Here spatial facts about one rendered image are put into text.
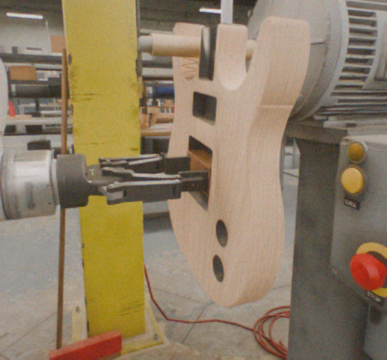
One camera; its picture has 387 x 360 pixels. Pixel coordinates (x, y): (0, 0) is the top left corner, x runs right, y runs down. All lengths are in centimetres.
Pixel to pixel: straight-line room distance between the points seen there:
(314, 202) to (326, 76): 33
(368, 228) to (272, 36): 25
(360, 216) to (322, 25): 27
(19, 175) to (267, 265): 32
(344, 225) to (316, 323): 44
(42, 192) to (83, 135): 97
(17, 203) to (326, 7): 49
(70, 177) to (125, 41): 104
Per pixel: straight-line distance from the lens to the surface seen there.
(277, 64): 34
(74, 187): 44
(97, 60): 140
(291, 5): 59
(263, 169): 38
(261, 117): 36
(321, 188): 75
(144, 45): 53
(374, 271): 42
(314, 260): 81
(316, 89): 54
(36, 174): 44
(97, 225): 150
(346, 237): 47
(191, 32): 62
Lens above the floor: 117
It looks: 12 degrees down
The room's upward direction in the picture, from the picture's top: straight up
